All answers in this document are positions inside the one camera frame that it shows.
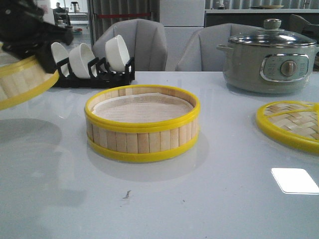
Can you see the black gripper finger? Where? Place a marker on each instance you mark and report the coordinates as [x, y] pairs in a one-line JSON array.
[[45, 58]]

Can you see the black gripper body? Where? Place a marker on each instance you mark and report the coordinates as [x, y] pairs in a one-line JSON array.
[[23, 31]]

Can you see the bamboo steamer tray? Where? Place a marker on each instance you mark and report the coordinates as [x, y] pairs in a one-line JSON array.
[[142, 123], [22, 79]]

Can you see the woven bamboo steamer lid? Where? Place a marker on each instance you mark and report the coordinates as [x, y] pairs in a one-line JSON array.
[[293, 123]]

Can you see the white bowl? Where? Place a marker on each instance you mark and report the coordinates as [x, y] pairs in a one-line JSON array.
[[59, 53], [117, 53], [79, 57]]

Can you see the black dish rack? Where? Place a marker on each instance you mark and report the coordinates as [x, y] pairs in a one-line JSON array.
[[100, 74]]

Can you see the left grey chair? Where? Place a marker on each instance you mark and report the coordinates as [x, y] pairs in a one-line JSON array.
[[145, 41]]

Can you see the grey chair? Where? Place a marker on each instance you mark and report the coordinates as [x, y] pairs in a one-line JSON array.
[[201, 53], [145, 41]]

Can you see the red barrier belt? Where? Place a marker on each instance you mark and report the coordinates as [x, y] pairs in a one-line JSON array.
[[110, 16]]

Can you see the right grey chair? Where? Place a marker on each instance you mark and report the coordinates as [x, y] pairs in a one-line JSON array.
[[201, 53]]

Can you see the grey-green electric pot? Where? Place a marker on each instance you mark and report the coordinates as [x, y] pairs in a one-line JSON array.
[[264, 69]]

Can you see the dark counter cabinet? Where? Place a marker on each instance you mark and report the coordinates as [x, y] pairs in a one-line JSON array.
[[255, 17]]

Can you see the glass pot lid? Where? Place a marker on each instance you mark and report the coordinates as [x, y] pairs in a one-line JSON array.
[[272, 35]]

